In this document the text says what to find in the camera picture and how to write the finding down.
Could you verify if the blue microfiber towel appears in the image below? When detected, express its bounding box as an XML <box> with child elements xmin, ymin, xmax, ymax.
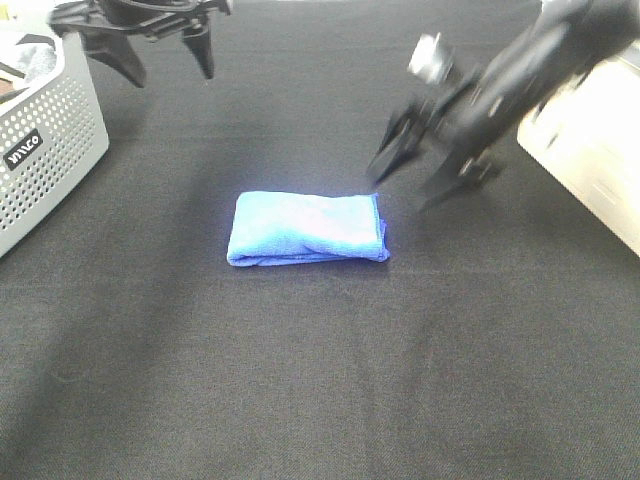
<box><xmin>227</xmin><ymin>191</ymin><xmax>390</xmax><ymax>267</ymax></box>

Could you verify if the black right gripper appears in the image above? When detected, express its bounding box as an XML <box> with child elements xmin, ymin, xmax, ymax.
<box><xmin>367</xmin><ymin>85</ymin><xmax>503</xmax><ymax>211</ymax></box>

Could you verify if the black table cover cloth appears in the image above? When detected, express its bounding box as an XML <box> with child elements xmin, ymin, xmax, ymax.
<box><xmin>1</xmin><ymin>1</ymin><xmax>639</xmax><ymax>479</ymax></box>

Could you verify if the grey perforated plastic basket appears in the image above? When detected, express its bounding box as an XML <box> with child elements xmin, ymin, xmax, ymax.
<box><xmin>1</xmin><ymin>34</ymin><xmax>109</xmax><ymax>254</ymax></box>

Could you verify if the grey cloth in basket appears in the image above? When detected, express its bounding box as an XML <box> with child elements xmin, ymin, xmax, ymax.
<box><xmin>3</xmin><ymin>43</ymin><xmax>57</xmax><ymax>83</ymax></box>

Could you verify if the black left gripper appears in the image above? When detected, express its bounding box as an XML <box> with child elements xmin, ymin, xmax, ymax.
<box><xmin>48</xmin><ymin>0</ymin><xmax>233</xmax><ymax>88</ymax></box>

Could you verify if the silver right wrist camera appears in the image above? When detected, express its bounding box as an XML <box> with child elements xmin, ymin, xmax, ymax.
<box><xmin>407</xmin><ymin>32</ymin><xmax>454</xmax><ymax>85</ymax></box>

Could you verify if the white plastic storage bin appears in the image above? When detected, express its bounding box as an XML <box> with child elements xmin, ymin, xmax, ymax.
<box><xmin>517</xmin><ymin>42</ymin><xmax>639</xmax><ymax>253</ymax></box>

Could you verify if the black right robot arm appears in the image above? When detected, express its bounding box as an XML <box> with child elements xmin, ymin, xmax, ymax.
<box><xmin>367</xmin><ymin>1</ymin><xmax>639</xmax><ymax>205</ymax></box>

